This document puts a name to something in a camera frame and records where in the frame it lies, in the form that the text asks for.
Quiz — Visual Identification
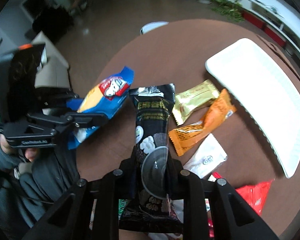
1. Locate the large red snack bag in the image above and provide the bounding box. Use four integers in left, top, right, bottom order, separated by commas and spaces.
205, 172, 274, 239

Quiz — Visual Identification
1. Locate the white TV console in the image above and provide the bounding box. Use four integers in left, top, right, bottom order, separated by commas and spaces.
246, 0, 300, 55

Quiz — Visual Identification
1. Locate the black popcorn snack packet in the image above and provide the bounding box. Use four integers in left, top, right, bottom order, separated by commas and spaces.
120, 83, 180, 233

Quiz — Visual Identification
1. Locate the white round stool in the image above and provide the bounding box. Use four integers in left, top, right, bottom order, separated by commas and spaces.
140, 21, 169, 35

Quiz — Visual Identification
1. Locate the white snack packet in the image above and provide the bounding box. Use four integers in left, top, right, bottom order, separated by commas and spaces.
183, 133, 228, 179

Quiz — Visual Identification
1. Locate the beige sofa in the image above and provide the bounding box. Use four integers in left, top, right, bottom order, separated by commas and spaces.
31, 31, 70, 88

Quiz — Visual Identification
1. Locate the gold snack packet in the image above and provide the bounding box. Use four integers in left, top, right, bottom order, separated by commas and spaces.
172, 80, 219, 126

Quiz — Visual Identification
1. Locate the orange snack packet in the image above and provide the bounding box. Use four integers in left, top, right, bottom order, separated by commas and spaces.
168, 88, 236, 157

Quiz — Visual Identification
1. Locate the white plastic tray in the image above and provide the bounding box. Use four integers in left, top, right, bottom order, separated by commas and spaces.
205, 38, 300, 179

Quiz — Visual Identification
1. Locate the blue yellow cake snack packet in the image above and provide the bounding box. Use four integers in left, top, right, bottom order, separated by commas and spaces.
68, 67, 134, 150

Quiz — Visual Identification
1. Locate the green white candy packet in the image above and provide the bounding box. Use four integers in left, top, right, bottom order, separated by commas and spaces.
118, 199, 130, 219

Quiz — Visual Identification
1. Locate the red storage box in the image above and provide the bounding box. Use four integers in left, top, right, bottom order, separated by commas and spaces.
242, 11, 265, 29
263, 25, 287, 48

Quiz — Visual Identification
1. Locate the person's left hand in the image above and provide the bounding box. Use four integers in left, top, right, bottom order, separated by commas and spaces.
0, 134, 40, 162

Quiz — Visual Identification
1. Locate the trailing green plant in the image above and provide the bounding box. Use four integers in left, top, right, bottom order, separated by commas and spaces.
210, 0, 246, 23

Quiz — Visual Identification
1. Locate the grey sleeve left forearm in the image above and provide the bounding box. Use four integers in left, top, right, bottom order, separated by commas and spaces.
0, 145, 79, 239

